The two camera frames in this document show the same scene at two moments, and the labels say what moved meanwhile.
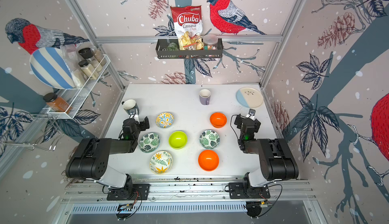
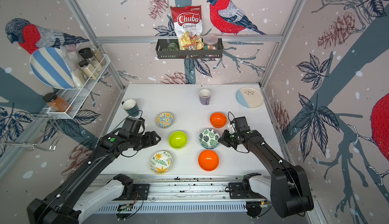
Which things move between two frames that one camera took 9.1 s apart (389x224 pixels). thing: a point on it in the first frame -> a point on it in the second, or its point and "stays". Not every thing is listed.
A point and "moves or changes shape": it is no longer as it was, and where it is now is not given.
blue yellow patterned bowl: [164, 120] stays
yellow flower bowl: [160, 162] stays
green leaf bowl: [149, 142] moves or changes shape
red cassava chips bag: [188, 27] stays
